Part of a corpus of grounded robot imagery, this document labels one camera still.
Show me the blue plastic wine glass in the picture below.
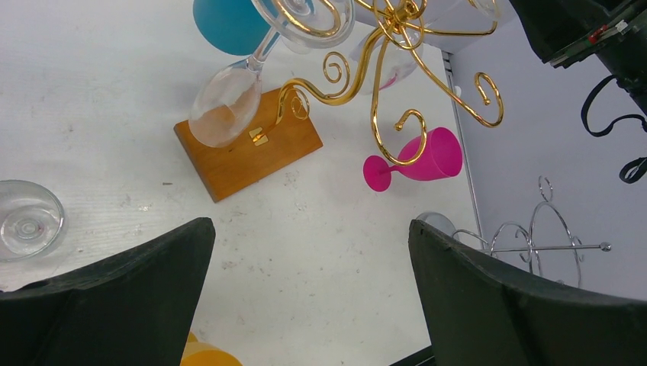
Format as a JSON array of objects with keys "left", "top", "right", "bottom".
[{"left": 192, "top": 0, "right": 270, "bottom": 56}]

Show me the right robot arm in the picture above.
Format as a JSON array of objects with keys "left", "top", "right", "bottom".
[{"left": 511, "top": 0, "right": 646, "bottom": 137}]

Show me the gold wire glass rack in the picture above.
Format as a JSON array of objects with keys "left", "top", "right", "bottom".
[{"left": 173, "top": 0, "right": 505, "bottom": 204}]

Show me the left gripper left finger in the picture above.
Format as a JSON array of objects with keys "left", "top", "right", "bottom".
[{"left": 1, "top": 217, "right": 216, "bottom": 365}]

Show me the chrome wire glass rack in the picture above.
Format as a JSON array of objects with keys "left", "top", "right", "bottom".
[{"left": 417, "top": 175, "right": 613, "bottom": 290}]

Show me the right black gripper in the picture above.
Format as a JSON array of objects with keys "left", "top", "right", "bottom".
[{"left": 511, "top": 1, "right": 646, "bottom": 63}]

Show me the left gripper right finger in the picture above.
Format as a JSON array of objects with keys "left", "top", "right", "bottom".
[{"left": 408, "top": 220, "right": 646, "bottom": 365}]

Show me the pink plastic wine glass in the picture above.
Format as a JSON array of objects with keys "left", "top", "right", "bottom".
[{"left": 362, "top": 127, "right": 463, "bottom": 192}]

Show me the aluminium rail right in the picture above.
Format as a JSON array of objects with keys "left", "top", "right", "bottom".
[{"left": 441, "top": 50, "right": 483, "bottom": 236}]

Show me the yellow plastic wine glass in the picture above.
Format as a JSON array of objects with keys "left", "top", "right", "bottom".
[{"left": 180, "top": 332, "right": 242, "bottom": 366}]

